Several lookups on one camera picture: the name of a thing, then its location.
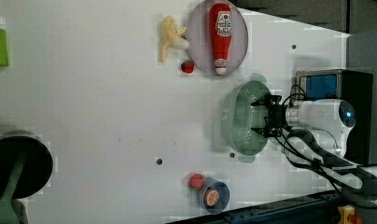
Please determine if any blue bowl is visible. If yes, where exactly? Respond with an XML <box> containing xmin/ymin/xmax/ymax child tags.
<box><xmin>198</xmin><ymin>177</ymin><xmax>230</xmax><ymax>215</ymax></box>

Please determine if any grey round plate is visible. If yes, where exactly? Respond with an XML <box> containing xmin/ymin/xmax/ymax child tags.
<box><xmin>186</xmin><ymin>0</ymin><xmax>248</xmax><ymax>76</ymax></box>

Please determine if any green plastic strainer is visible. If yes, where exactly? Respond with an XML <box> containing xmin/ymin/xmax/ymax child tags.
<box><xmin>220</xmin><ymin>74</ymin><xmax>270</xmax><ymax>163</ymax></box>

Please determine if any red ketchup bottle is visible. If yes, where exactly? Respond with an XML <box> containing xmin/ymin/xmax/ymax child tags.
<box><xmin>209</xmin><ymin>3</ymin><xmax>232</xmax><ymax>75</ymax></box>

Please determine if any black toaster oven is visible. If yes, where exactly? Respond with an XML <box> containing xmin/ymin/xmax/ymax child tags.
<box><xmin>296</xmin><ymin>69</ymin><xmax>373</xmax><ymax>165</ymax></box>

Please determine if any small red strawberry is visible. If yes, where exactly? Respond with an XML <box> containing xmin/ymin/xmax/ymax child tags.
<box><xmin>181</xmin><ymin>61</ymin><xmax>194</xmax><ymax>74</ymax></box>

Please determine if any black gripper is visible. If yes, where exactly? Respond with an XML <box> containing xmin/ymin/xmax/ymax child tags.
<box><xmin>251</xmin><ymin>94</ymin><xmax>287</xmax><ymax>138</ymax></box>

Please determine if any orange slice toy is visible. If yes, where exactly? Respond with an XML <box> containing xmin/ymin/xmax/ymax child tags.
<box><xmin>203</xmin><ymin>188</ymin><xmax>219</xmax><ymax>206</ymax></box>

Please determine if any green spatula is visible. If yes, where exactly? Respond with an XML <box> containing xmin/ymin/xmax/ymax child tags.
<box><xmin>0</xmin><ymin>155</ymin><xmax>25</xmax><ymax>224</ymax></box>

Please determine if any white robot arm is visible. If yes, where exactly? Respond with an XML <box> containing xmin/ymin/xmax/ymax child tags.
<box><xmin>251</xmin><ymin>94</ymin><xmax>377</xmax><ymax>203</ymax></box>

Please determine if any peeled toy banana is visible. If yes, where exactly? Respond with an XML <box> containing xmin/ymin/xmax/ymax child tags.
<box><xmin>161</xmin><ymin>16</ymin><xmax>189</xmax><ymax>62</ymax></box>

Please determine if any red toy fruit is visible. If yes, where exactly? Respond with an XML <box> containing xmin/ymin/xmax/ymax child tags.
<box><xmin>188</xmin><ymin>174</ymin><xmax>204</xmax><ymax>190</ymax></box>

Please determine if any yellow red toy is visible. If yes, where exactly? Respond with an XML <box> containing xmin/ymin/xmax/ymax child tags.
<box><xmin>338</xmin><ymin>204</ymin><xmax>363</xmax><ymax>224</ymax></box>

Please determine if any black pot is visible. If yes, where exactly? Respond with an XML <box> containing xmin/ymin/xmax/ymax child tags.
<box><xmin>0</xmin><ymin>131</ymin><xmax>54</xmax><ymax>199</ymax></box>

